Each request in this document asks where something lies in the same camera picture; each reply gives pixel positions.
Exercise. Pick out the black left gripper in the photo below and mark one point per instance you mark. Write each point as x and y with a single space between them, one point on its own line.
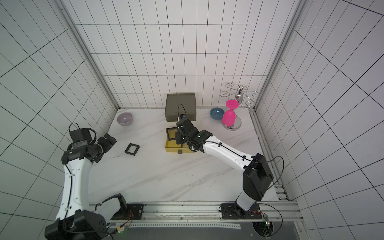
107 143

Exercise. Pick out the black brooch box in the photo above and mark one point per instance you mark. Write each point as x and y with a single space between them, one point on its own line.
171 133
132 149

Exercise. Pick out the olive three-drawer cabinet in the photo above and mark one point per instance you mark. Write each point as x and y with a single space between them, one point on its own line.
179 106

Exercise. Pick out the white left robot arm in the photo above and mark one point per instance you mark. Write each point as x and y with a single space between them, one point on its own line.
75 220

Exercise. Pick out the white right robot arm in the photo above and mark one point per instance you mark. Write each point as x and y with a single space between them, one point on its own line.
257 176

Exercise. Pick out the purple ceramic bowl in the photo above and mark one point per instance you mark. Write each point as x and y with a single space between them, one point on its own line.
125 119

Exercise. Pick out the blue ceramic bowl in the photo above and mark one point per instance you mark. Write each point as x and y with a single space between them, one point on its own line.
217 113

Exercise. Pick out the pink plastic goblet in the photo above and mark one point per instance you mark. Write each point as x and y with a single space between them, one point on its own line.
229 116

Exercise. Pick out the chrome glass rack stand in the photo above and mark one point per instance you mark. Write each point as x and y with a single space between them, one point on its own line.
243 95

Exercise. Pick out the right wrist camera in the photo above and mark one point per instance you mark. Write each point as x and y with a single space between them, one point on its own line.
185 125

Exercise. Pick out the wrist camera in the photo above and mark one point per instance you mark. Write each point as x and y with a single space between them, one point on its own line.
185 125
84 134

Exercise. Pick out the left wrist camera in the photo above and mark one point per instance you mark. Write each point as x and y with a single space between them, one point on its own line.
84 134

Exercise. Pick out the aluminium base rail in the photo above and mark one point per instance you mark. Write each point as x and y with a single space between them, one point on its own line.
205 214

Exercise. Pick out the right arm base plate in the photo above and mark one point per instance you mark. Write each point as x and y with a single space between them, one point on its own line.
234 212

